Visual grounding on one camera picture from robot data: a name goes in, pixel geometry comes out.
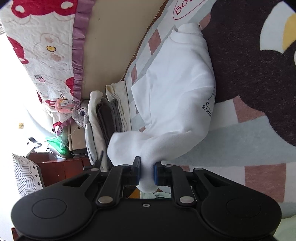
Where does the dark grey folded garment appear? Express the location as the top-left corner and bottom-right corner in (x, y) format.
(96, 97), (123, 146)

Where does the grey plush toy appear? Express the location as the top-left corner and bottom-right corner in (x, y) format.
(54, 99), (89, 128)

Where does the white red quilted cover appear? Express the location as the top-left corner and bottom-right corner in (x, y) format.
(1, 0), (95, 134)

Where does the checkered pink grey blanket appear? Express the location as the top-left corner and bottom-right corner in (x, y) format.
(125, 1), (295, 218)

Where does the cream knitted folded garment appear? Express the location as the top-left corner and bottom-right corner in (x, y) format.
(85, 90), (112, 172)

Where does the beige headboard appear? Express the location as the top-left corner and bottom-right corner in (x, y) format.
(81, 1), (164, 99)

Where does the beige box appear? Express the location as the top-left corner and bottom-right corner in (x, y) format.
(68, 123), (86, 151)

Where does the green plastic bag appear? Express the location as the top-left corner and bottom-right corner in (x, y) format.
(45, 135), (74, 159)

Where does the brown wooden cabinet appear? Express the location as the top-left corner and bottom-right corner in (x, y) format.
(11, 155), (93, 241)

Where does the patterned paper bag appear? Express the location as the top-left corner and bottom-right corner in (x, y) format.
(12, 154), (45, 198)

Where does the white sweatshirt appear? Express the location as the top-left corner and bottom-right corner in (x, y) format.
(107, 23), (215, 192)

